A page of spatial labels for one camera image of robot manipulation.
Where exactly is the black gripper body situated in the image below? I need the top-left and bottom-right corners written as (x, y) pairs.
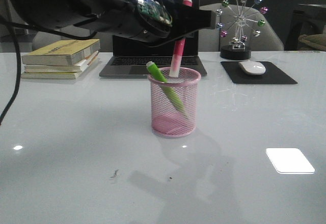
top-left (76, 0), bottom-right (174, 43)

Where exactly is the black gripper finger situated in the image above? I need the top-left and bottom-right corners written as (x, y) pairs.
top-left (149, 6), bottom-right (216, 47)

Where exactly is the pink highlighter pen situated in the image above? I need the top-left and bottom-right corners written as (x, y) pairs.
top-left (169, 0), bottom-right (194, 78)

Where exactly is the green highlighter pen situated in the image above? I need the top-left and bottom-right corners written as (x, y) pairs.
top-left (146, 61), bottom-right (188, 118)

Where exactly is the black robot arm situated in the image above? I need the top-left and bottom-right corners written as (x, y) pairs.
top-left (10, 0), bottom-right (216, 47)

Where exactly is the pink mesh pen holder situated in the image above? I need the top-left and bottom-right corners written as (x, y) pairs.
top-left (148, 67), bottom-right (201, 137)

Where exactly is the dark grey laptop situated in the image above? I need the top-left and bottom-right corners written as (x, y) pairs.
top-left (99, 0), bottom-right (208, 78)

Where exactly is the right grey armchair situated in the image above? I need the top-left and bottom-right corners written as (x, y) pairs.
top-left (199, 3), bottom-right (284, 51)

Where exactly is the grey armchair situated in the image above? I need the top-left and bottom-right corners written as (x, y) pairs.
top-left (32, 32), bottom-right (69, 51)
top-left (199, 3), bottom-right (284, 51)

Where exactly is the ferris wheel desk toy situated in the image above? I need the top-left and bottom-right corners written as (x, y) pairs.
top-left (215, 0), bottom-right (268, 60)

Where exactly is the white computer mouse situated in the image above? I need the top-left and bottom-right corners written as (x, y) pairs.
top-left (238, 61), bottom-right (266, 75)

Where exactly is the middle cream book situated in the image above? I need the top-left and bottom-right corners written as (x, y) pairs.
top-left (24, 51), bottom-right (99, 73)

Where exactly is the cream book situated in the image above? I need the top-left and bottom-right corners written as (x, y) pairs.
top-left (24, 51), bottom-right (99, 73)
top-left (21, 57), bottom-right (98, 79)

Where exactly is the top yellow book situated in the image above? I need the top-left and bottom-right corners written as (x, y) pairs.
top-left (21, 39), bottom-right (100, 66)

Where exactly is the black mouse pad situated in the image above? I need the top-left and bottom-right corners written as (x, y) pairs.
top-left (221, 61), bottom-right (297, 85)

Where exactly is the left grey armchair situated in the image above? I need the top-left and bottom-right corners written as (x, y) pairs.
top-left (32, 32), bottom-right (69, 51)

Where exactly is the bottom cream book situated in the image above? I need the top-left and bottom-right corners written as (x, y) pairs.
top-left (21, 57), bottom-right (98, 79)

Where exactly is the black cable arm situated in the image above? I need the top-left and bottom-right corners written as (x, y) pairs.
top-left (0, 0), bottom-right (99, 127)

